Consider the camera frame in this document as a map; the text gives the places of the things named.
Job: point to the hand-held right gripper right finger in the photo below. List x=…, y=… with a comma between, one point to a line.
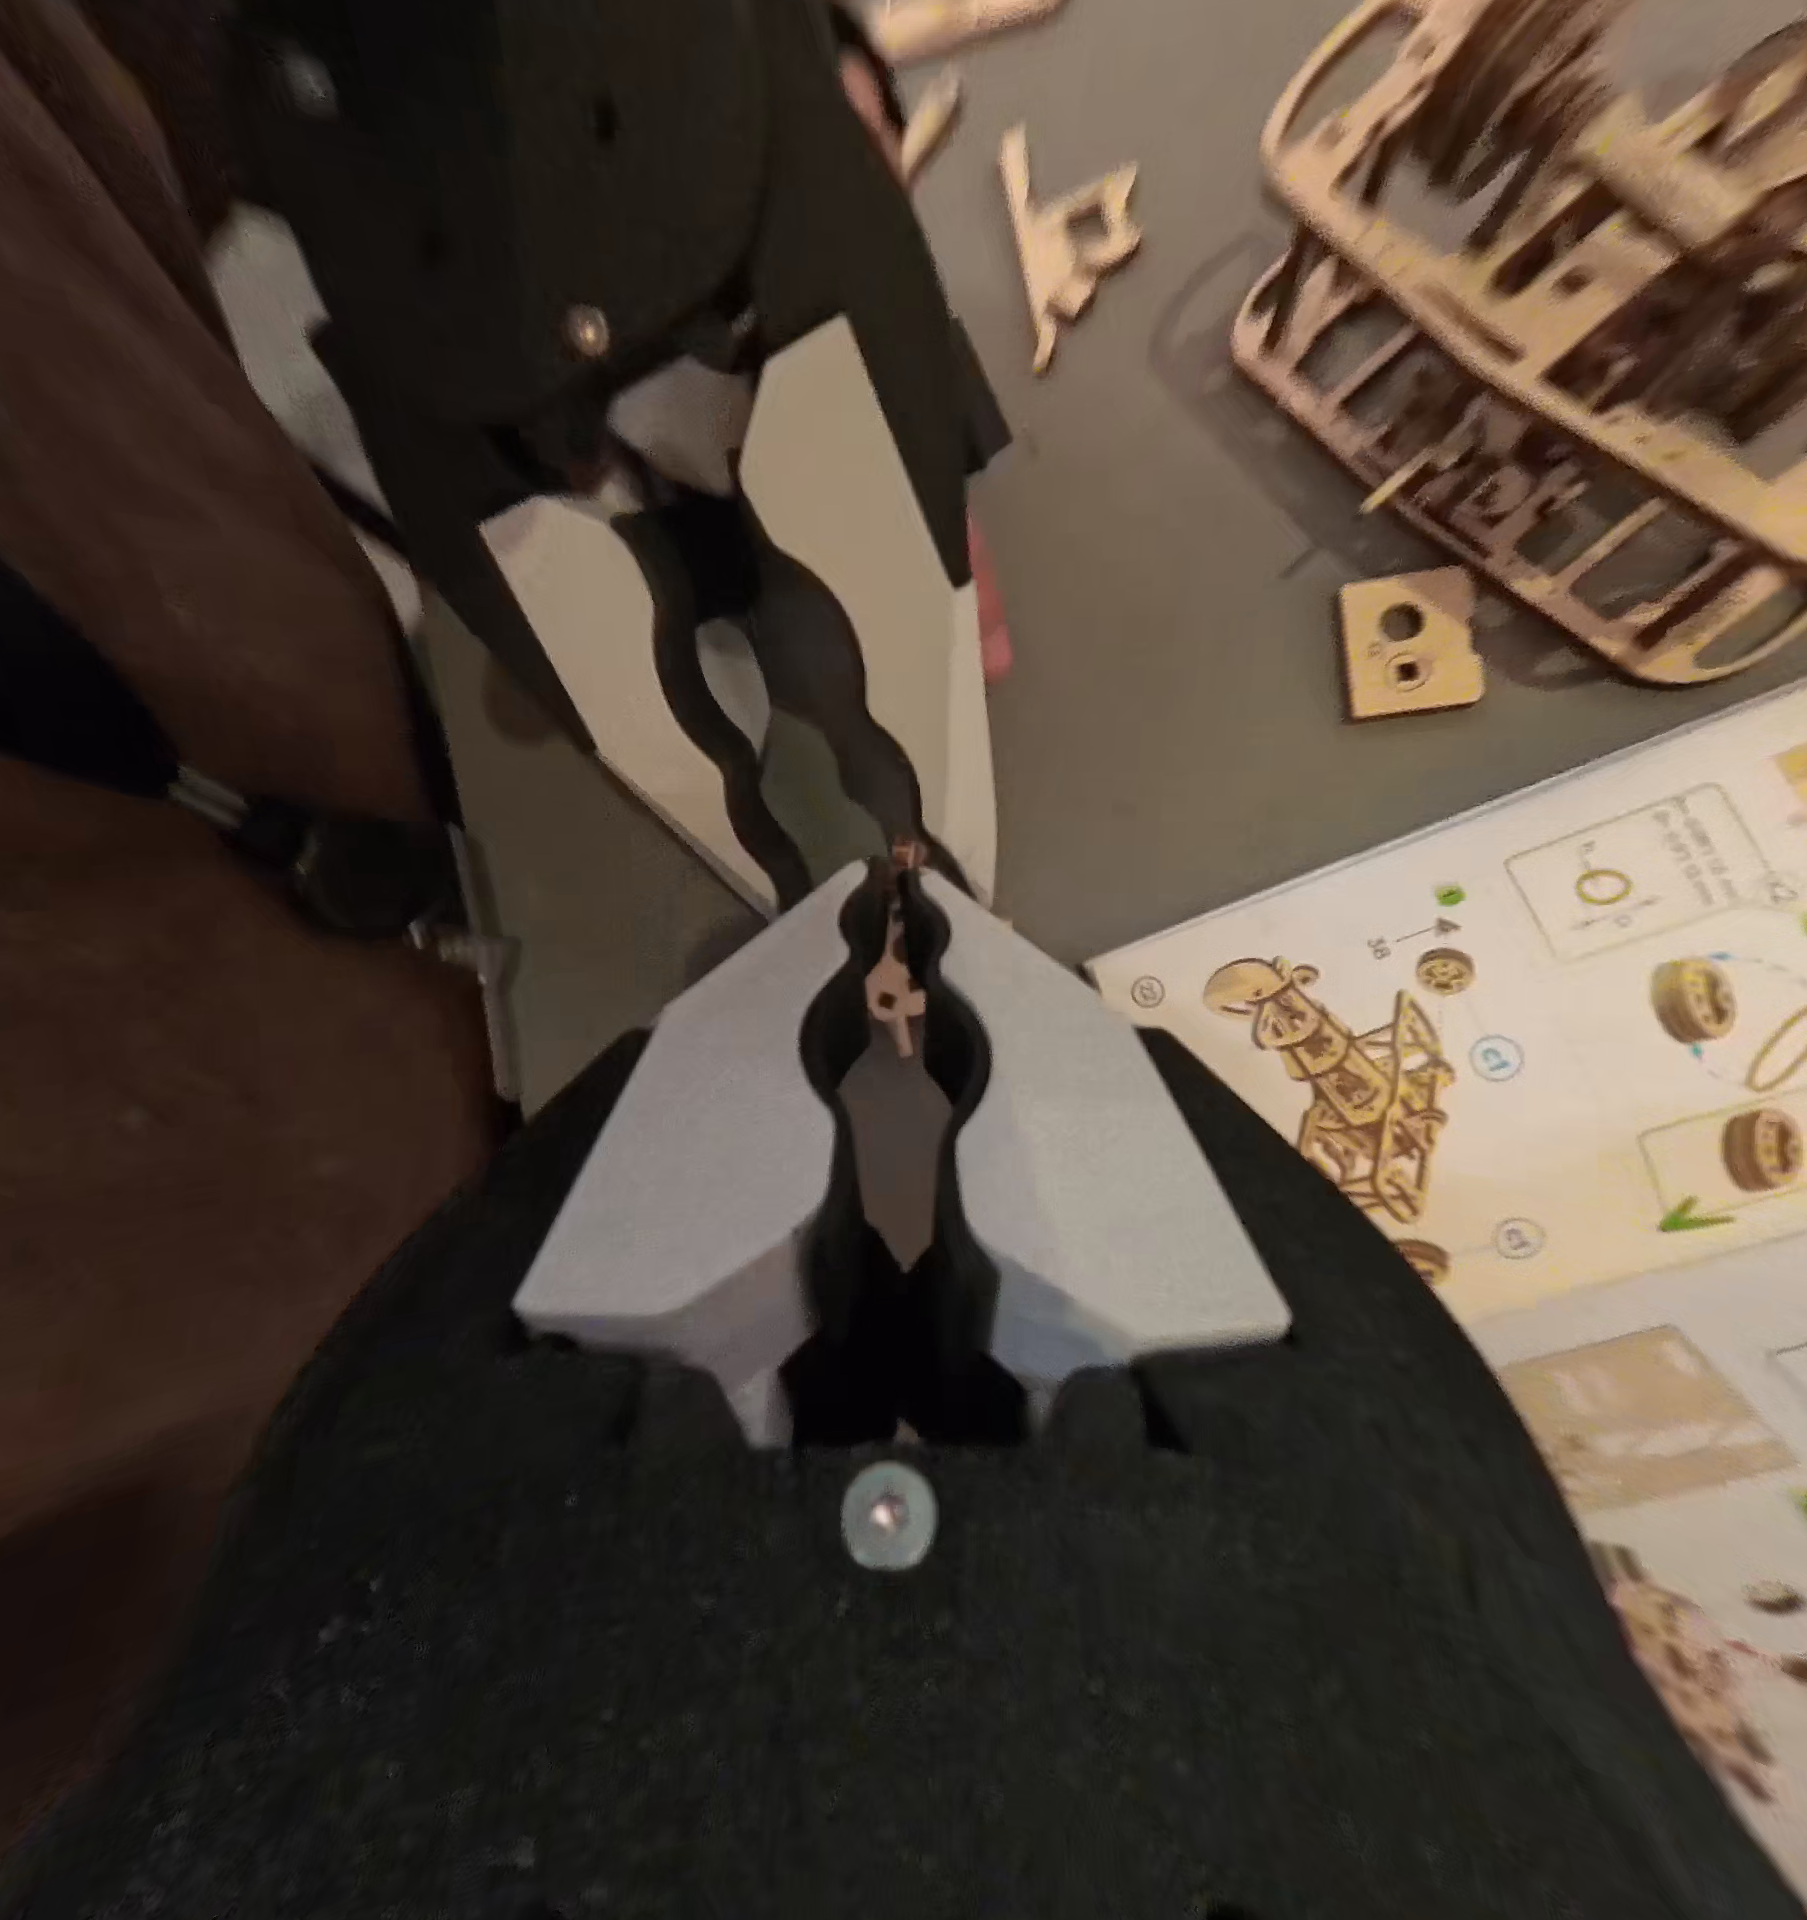
x=1128, y=1184

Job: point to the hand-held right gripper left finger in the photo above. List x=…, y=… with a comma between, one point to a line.
x=678, y=1170

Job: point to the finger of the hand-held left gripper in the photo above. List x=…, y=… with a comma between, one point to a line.
x=904, y=600
x=558, y=562

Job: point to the wooden star gear disc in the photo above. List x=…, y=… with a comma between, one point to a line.
x=896, y=983

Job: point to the person's left forearm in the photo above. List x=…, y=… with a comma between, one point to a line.
x=122, y=1200

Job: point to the person's left hand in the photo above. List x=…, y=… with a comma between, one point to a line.
x=92, y=375

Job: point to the thin wooden sliver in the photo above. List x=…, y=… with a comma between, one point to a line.
x=934, y=128

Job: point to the curvy wooden offcut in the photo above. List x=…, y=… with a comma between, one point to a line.
x=1046, y=254

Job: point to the pale wooden scrap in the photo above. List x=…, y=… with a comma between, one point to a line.
x=964, y=23

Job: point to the instruction booklet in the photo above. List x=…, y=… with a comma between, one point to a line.
x=1593, y=1050

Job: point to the square wooden plate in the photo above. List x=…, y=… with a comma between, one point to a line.
x=1422, y=682

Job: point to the wooden mechanical model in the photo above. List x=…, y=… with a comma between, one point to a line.
x=1563, y=300

